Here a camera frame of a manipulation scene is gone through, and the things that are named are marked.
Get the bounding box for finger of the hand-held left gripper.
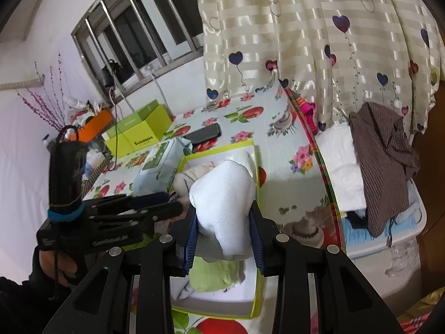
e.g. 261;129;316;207
87;201;186;224
83;191;172;210

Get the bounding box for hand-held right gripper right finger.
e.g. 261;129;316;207
248;199;406;334

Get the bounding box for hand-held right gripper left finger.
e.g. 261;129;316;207
51;208;201;334

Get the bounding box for grey plush towel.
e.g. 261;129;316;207
173;166;216;197

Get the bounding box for white sock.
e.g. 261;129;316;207
189;160;258;261

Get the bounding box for green white box lid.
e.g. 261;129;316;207
170;139;265;321

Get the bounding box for person's left forearm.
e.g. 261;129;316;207
0;250;70;334

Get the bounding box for person's left hand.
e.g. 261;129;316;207
38;249;77;286

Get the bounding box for wet wipes pack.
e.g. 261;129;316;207
134;139;192;195

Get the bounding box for green rolled towel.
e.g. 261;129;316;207
189;260;246;293

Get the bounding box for orange box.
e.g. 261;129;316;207
77;109;115;143

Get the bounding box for purple flower branches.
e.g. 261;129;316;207
21;52;70;133

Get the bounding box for floral tablecloth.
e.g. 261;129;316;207
81;87;334;334

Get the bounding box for green cardboard box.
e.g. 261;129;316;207
105;99;174;157

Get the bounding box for pile of assorted packets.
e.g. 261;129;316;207
64;95;105;126

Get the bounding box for black phone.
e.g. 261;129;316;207
186;123;222;145

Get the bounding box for green flat carton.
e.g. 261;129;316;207
115;99;160;127

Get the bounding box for light blue cloth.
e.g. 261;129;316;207
344;212;414;248

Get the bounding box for black charger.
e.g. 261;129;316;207
102;59;120;86

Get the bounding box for folded white blanket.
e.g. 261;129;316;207
317;122;369;213

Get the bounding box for clear plastic bag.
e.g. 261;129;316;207
384;240;421;279

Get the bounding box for brown checked shirt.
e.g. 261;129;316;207
349;102;421;237

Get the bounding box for white plastic bin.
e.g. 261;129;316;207
342;177;429;261

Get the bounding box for barred window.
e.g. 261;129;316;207
71;0;206;96

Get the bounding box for heart print curtain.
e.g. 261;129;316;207
193;0;445;136

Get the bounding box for black cable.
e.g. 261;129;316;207
107;77;122;172

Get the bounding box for white cable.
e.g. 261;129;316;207
109;87;135;112
149;66;174;116

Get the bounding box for white wall pipe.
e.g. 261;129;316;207
0;75;46;92

